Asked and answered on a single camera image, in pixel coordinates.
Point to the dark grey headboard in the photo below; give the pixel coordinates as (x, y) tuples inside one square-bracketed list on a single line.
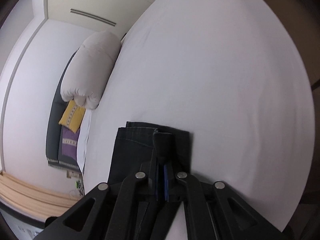
[(54, 154)]

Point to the white wardrobe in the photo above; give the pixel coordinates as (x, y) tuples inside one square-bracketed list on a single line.
[(118, 16)]

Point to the white bed mattress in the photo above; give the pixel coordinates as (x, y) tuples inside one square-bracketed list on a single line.
[(228, 72)]

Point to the beige curtain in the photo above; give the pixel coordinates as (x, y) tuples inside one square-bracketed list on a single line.
[(34, 201)]

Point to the yellow patterned cushion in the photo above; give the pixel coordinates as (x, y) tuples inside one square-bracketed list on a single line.
[(72, 116)]

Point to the black denim pants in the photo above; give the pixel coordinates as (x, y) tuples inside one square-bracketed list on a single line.
[(138, 142)]

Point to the rolled white duvet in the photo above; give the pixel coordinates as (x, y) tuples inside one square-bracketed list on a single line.
[(90, 68)]

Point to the purple patterned cushion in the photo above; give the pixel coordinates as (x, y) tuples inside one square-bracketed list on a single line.
[(68, 145)]

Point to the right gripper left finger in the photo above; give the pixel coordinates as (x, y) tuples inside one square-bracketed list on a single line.
[(149, 188)]

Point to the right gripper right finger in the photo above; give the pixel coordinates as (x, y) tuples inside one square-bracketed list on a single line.
[(172, 180)]

